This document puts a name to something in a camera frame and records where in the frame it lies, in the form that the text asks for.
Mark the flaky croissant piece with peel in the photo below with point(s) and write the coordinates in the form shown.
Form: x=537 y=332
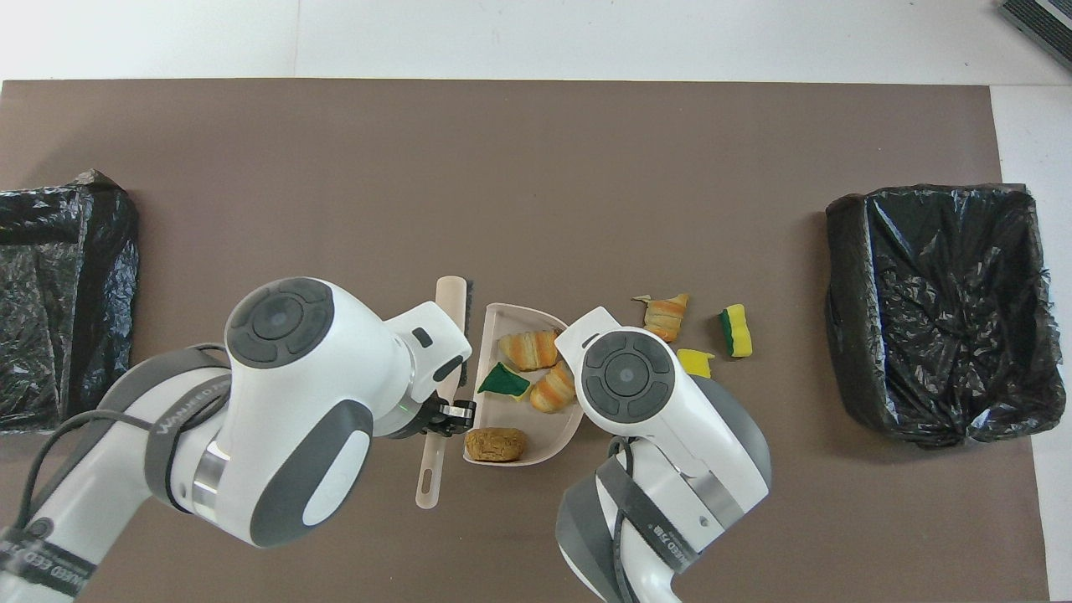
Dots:
x=666 y=320

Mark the grey ribbed device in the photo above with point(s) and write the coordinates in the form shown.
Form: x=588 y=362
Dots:
x=1043 y=21

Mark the plain yellow sponge piece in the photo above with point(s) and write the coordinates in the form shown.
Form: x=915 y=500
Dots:
x=695 y=362

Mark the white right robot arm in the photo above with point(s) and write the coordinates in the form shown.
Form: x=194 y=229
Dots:
x=670 y=452

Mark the black bag lined bin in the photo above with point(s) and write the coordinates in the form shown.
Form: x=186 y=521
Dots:
x=59 y=293
x=938 y=310

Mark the yellow sponge green backing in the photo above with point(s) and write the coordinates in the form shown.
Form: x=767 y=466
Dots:
x=737 y=331

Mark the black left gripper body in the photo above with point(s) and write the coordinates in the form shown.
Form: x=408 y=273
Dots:
x=423 y=417

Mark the brown bread roll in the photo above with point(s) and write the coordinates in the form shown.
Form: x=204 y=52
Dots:
x=496 y=445

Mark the orange striped croissant piece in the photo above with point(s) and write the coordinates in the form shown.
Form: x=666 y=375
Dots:
x=528 y=350

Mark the brown paper mat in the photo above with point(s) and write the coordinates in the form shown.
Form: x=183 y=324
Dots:
x=536 y=167

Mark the beige plastic dustpan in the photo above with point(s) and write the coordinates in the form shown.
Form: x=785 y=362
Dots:
x=544 y=431

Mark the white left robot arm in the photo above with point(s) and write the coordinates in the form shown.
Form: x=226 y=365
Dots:
x=276 y=419

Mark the green yellow sponge wedge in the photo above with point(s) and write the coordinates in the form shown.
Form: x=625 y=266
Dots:
x=502 y=383

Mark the pale croissant piece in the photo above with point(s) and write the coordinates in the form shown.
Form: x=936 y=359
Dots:
x=553 y=392

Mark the beige brush black bristles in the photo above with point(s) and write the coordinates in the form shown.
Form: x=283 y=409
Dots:
x=450 y=301

